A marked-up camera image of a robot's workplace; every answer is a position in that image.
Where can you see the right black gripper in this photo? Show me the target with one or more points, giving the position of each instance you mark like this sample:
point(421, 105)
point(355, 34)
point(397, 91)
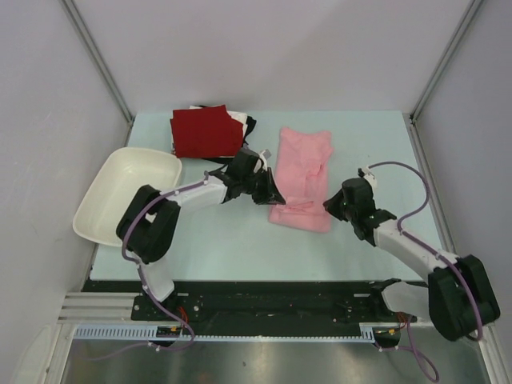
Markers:
point(330, 206)

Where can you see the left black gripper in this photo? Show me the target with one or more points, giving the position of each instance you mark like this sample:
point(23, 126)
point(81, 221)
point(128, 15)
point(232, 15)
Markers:
point(270, 194)

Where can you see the pink t shirt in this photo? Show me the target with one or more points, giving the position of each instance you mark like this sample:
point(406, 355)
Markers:
point(301, 176)

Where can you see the white plastic bin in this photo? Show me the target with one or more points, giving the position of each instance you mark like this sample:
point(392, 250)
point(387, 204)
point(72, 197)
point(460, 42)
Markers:
point(115, 185)

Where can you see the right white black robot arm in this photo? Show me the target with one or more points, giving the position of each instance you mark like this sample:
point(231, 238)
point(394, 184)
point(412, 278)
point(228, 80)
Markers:
point(457, 296)

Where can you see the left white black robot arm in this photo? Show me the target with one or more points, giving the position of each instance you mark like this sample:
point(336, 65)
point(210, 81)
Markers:
point(147, 227)

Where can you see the folded red t shirt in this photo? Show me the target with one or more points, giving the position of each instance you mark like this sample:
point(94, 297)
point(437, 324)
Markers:
point(208, 132)

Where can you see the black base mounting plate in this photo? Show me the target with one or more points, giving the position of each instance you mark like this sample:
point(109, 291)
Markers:
point(268, 309)

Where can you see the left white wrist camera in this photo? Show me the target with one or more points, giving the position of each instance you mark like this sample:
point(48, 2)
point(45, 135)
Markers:
point(264, 156)

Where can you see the right aluminium side rail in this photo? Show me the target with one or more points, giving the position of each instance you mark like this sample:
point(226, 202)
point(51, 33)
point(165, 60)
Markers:
point(440, 220)

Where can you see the aluminium front rail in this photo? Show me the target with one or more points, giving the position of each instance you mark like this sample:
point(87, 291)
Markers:
point(100, 308)

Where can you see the left aluminium frame post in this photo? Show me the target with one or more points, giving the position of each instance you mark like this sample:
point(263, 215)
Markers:
point(91, 47)

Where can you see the aluminium frame post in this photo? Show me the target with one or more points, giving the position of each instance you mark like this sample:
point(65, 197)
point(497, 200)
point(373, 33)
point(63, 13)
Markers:
point(461, 30)
point(91, 47)

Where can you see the right aluminium frame post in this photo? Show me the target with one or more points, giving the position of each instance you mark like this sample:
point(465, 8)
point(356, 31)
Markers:
point(461, 30)

